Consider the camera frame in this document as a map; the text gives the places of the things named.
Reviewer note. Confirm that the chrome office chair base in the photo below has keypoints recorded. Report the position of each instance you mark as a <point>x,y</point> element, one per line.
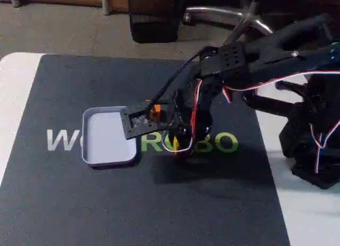
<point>212,12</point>

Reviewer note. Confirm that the yellow cube block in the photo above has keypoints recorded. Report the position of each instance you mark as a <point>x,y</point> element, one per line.
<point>175,147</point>

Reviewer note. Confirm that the black WOWROBO printed mat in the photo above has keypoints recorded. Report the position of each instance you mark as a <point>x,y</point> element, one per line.
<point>106,203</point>

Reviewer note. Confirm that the black table clamp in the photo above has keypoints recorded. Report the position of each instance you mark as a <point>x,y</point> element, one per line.
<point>265,103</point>

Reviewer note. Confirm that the pale lavender rectangular tray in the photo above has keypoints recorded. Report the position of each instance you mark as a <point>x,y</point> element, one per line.
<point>106,142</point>

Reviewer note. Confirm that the black square camera mount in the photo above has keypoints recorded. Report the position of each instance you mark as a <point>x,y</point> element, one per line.
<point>132,131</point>

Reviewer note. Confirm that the orange cube block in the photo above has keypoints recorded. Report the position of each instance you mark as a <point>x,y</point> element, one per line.
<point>158,109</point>

